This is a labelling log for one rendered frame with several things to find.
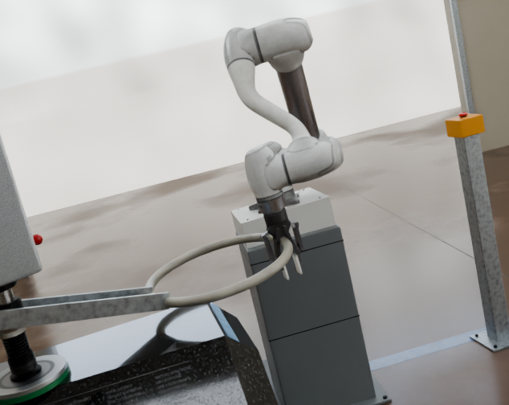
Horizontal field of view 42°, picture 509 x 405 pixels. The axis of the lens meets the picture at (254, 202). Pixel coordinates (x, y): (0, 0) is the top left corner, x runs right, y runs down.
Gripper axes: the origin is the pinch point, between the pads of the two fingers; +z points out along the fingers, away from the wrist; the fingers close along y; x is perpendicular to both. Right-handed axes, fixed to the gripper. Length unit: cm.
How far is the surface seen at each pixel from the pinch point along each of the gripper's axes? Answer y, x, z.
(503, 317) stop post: -108, -44, 82
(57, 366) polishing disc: 78, 18, -8
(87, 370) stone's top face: 71, 22, -4
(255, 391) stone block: 33, 42, 12
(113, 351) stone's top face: 63, 16, -4
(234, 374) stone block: 37, 40, 6
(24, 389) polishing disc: 86, 26, -8
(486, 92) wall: -395, -388, 55
